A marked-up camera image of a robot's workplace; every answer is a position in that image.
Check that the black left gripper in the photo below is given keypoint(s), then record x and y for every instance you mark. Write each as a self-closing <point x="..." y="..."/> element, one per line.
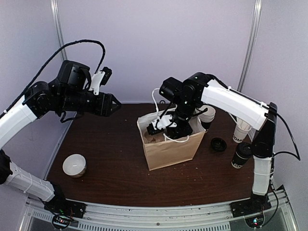
<point x="103" y="107"/>

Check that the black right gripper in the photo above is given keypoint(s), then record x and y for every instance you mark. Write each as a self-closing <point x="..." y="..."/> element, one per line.
<point x="180" y="132"/>

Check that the stack of black paper cups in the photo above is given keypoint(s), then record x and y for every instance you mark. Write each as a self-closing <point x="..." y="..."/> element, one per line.
<point x="207" y="116"/>

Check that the brown paper takeout bag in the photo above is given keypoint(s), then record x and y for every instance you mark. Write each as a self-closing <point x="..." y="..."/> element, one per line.
<point x="170" y="152"/>

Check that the cardboard cup carrier tray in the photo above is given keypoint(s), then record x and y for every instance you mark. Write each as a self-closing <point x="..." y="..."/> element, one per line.
<point x="153" y="138"/>

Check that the black plastic cup lid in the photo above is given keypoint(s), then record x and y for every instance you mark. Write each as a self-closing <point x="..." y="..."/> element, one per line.
<point x="244" y="150"/>

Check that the black paper coffee cup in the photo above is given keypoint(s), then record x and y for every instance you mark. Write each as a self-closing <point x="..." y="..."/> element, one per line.
<point x="237" y="161"/>

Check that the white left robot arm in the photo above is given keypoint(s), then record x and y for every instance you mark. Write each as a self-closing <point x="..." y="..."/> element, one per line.
<point x="73" y="90"/>

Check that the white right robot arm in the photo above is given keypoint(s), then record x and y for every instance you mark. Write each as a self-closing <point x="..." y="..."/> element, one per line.
<point x="201" y="89"/>

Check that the stack of black cup lids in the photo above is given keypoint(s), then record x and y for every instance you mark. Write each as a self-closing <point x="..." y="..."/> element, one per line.
<point x="218" y="144"/>

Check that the white cup holding straws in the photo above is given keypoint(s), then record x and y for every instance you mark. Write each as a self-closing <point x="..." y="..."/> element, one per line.
<point x="241" y="131"/>

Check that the white ceramic bowl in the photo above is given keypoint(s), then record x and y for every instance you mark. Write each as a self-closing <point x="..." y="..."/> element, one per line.
<point x="74" y="166"/>

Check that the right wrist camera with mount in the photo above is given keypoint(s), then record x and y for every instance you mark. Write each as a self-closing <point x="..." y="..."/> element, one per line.
<point x="160" y="124"/>

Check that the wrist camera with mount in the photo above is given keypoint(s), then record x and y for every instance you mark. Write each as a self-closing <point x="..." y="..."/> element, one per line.
<point x="99" y="79"/>
<point x="160" y="124"/>

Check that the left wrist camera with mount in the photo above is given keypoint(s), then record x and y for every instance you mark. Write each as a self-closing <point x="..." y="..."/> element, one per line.
<point x="99" y="79"/>

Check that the aluminium front rail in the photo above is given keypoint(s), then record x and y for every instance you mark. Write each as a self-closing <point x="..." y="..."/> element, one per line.
<point x="211" y="217"/>

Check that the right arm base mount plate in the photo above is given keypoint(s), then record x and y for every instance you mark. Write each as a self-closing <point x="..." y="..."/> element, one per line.
<point x="249" y="206"/>

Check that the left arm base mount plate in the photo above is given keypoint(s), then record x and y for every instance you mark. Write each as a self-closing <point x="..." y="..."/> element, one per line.
<point x="65" y="207"/>

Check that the left aluminium frame post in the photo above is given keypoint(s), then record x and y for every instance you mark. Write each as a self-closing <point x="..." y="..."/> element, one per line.
<point x="57" y="21"/>

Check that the aluminium frame post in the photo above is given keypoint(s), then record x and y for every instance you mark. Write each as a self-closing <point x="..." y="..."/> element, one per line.
<point x="251" y="43"/>
<point x="57" y="21"/>

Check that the right aluminium frame post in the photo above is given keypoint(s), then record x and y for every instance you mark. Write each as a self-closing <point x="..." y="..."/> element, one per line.
<point x="251" y="43"/>

